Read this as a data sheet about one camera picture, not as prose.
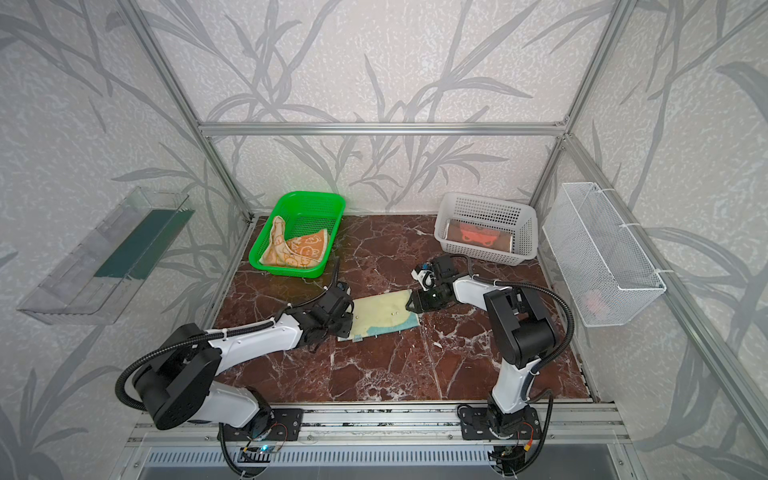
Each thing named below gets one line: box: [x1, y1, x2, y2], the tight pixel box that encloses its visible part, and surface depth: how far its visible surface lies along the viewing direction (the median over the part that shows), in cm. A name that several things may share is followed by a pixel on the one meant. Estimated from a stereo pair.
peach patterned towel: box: [259, 215, 328, 268], surface depth 107 cm
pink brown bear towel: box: [446, 219, 514, 253], surface depth 114 cm
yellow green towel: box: [338, 289, 420, 342], surface depth 93 cm
